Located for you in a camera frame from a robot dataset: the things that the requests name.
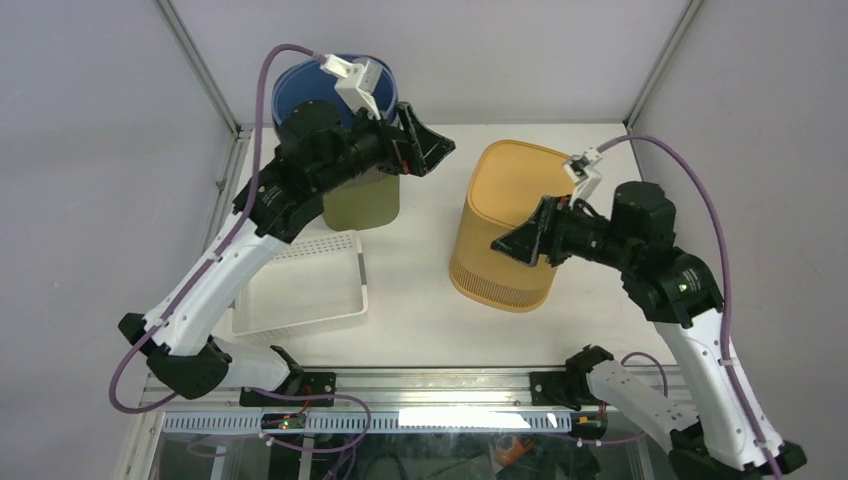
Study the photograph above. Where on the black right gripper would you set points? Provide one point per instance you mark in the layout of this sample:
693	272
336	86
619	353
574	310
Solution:
545	225

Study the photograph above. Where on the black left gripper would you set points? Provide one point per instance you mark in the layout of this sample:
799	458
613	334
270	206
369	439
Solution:
421	149

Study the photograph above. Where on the yellow ribbed basket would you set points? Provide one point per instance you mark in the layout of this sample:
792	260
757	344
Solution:
505	189

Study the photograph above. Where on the olive green ribbed basket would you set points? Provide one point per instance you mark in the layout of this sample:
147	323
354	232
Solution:
366	202

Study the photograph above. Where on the blue plastic bucket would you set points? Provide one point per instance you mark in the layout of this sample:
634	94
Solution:
305	82

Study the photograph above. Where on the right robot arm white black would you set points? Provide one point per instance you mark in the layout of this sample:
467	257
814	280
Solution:
723	434

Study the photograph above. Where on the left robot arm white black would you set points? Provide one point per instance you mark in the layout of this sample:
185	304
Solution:
317	152

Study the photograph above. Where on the white perforated plastic tray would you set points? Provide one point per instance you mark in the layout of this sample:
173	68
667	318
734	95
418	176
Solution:
314	285

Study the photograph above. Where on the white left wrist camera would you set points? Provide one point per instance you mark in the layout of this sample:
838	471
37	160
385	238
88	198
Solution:
355	82

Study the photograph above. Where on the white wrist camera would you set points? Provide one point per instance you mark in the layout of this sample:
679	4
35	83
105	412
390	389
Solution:
582	170
355	82

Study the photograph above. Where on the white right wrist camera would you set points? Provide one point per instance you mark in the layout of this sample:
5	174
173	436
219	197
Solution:
582	170

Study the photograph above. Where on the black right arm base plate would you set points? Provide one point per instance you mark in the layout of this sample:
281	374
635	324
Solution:
561	388

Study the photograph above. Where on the white slotted cable duct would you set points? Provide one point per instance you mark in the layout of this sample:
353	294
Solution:
411	420

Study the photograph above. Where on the aluminium frame rail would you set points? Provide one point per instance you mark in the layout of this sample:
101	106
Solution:
385	389

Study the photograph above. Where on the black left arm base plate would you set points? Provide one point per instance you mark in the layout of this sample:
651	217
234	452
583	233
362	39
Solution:
310	383

